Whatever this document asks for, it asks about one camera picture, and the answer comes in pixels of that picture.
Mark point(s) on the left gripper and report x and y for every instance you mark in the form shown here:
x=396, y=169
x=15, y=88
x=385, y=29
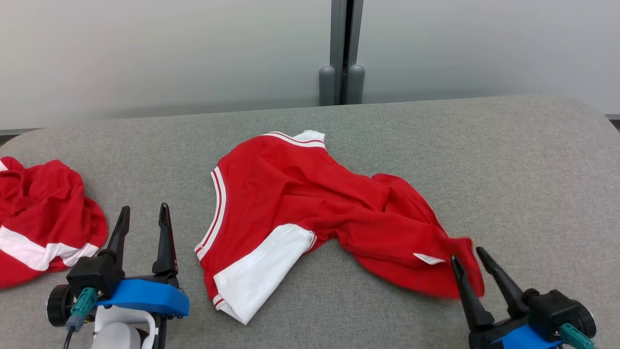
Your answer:
x=58, y=305

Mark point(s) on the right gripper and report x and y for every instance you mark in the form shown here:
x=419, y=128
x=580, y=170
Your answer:
x=484, y=339

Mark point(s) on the red shorts with white trim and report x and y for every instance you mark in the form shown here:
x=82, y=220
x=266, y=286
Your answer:
x=43, y=208

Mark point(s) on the red jersey with number print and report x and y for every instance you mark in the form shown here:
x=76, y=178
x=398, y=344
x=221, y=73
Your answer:
x=300, y=194

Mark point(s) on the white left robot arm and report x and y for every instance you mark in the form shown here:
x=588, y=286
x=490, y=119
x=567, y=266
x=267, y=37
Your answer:
x=118, y=332

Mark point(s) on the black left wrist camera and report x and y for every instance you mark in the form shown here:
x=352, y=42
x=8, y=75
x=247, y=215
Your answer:
x=94, y=274

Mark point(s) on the blue right camera mount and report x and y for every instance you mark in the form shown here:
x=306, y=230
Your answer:
x=530, y=339

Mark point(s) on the grey partition base rail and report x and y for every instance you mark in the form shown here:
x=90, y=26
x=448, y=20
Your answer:
x=19, y=132

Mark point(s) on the grey partition post with feet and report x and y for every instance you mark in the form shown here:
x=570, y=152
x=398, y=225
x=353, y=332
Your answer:
x=341, y=58

